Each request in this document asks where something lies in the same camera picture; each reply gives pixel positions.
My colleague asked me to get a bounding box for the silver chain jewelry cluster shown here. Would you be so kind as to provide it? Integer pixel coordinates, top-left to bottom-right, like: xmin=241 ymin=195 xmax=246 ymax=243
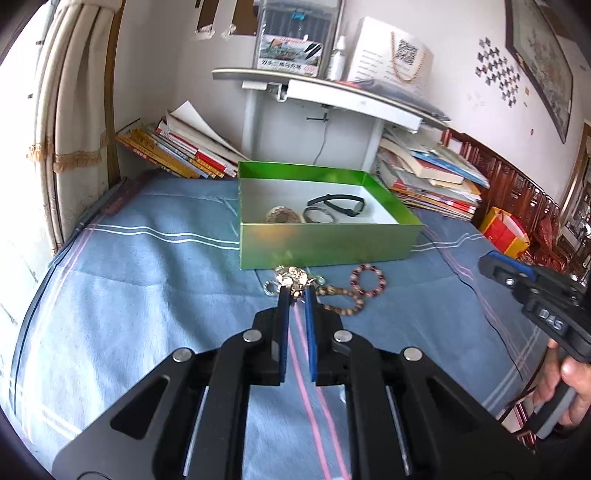
xmin=263 ymin=265 xmax=325 ymax=299

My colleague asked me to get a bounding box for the green jewelry box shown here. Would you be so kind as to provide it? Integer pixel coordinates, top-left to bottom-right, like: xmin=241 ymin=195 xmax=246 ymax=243
xmin=238 ymin=162 xmax=423 ymax=269

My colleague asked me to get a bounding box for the right human hand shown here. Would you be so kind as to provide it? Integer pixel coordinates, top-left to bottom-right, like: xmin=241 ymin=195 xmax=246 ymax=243
xmin=533 ymin=339 xmax=591 ymax=428

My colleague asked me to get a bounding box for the red yellow gift bag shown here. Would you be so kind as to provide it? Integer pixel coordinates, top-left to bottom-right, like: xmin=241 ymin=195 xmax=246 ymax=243
xmin=479 ymin=207 xmax=530 ymax=259

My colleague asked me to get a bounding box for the dark wooden headboard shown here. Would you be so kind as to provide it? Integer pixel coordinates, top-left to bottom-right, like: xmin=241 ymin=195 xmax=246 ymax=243
xmin=440 ymin=127 xmax=588 ymax=278

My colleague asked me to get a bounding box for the right stack of books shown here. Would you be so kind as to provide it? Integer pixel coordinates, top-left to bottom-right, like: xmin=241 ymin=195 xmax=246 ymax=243
xmin=375 ymin=127 xmax=490 ymax=221

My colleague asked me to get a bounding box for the stack of books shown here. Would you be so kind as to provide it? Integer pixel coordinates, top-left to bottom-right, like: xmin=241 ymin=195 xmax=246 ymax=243
xmin=375 ymin=127 xmax=490 ymax=221
xmin=116 ymin=101 xmax=249 ymax=180

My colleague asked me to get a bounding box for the blue striped bedsheet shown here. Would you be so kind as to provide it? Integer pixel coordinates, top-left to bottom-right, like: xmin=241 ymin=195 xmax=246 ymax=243
xmin=8 ymin=177 xmax=553 ymax=480

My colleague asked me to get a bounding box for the grey green bangle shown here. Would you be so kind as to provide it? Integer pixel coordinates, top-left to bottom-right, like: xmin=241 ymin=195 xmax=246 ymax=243
xmin=301 ymin=206 xmax=336 ymax=225

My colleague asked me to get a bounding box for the beige patterned bangle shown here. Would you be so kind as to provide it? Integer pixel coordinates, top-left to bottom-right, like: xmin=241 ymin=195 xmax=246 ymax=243
xmin=266 ymin=206 xmax=305 ymax=224

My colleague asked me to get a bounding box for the white paper shopping bag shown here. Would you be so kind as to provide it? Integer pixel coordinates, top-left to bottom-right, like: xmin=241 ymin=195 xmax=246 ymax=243
xmin=346 ymin=16 xmax=434 ymax=96

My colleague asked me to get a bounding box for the white bedside desk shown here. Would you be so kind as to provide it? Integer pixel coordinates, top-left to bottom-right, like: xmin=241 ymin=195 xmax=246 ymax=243
xmin=211 ymin=67 xmax=449 ymax=172

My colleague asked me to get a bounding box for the small white bottle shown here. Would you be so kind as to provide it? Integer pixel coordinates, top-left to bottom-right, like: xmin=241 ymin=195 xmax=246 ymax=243
xmin=327 ymin=35 xmax=346 ymax=82

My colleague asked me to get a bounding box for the left stack of books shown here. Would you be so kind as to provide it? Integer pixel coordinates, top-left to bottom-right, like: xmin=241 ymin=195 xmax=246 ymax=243
xmin=116 ymin=101 xmax=249 ymax=180

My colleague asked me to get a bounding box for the clear marker pen case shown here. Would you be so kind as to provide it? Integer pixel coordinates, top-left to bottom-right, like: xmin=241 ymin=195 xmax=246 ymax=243
xmin=252 ymin=0 xmax=342 ymax=78

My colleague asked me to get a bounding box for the beige curtain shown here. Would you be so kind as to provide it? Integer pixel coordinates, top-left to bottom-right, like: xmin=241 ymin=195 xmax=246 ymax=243
xmin=27 ymin=1 xmax=122 ymax=251

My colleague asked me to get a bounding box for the red bead bracelet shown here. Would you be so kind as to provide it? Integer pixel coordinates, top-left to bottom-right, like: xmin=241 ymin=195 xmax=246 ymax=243
xmin=349 ymin=263 xmax=388 ymax=299

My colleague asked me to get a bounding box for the brown wooden bead bracelet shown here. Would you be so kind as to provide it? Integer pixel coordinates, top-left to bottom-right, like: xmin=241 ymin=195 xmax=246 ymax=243
xmin=315 ymin=284 xmax=367 ymax=317

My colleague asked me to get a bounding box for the checkered wall sticker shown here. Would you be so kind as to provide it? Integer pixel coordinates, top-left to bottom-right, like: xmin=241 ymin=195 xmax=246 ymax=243
xmin=474 ymin=37 xmax=521 ymax=108

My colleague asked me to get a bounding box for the black cord bracelet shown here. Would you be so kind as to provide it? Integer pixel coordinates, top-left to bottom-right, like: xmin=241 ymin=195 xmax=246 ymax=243
xmin=306 ymin=193 xmax=367 ymax=218

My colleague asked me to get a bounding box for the framed wall picture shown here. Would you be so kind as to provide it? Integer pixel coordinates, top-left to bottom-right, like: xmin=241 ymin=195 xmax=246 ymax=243
xmin=505 ymin=0 xmax=574 ymax=144

